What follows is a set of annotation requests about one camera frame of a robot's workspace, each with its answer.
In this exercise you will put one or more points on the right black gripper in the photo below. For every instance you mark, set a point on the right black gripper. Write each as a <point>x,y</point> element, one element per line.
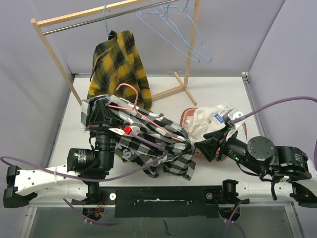
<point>212,140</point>

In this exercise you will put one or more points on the blue hanger of yellow shirt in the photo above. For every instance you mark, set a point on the blue hanger of yellow shirt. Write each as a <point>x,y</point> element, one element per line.
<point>105,21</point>

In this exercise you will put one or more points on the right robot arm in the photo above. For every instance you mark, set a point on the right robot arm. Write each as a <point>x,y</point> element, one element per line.
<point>284,172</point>

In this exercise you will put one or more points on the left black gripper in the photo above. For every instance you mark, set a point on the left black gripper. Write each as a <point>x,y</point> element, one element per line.
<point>102,119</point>

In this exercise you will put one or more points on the black white checked shirt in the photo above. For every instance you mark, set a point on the black white checked shirt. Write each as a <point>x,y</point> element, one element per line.
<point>160,140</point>

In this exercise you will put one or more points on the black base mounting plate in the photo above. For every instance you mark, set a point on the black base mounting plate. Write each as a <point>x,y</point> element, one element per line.
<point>164,202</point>

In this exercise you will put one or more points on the wooden clothes rack frame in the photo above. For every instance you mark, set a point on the wooden clothes rack frame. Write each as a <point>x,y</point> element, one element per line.
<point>183,84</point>

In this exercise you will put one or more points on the pink plastic laundry basket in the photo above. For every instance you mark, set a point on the pink plastic laundry basket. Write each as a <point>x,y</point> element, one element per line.
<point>188,114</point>

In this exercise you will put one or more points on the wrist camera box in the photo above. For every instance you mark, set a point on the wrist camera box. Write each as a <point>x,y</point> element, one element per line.
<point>234,120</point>
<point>125,128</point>

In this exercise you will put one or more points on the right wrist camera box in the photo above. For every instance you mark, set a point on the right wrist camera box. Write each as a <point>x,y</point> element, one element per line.
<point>234,120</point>

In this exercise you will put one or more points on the light blue wire hanger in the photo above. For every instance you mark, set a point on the light blue wire hanger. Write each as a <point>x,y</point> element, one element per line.
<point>192,53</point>

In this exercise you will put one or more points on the metal hanging rod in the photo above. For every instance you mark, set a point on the metal hanging rod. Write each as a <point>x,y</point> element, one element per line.
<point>93,11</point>

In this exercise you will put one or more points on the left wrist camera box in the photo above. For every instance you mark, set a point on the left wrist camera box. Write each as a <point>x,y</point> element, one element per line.
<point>125,128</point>

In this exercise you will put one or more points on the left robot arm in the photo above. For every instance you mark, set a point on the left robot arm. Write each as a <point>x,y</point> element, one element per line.
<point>79,178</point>

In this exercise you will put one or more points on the yellow plaid shirt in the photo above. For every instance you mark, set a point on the yellow plaid shirt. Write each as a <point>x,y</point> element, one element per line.
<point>118,70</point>

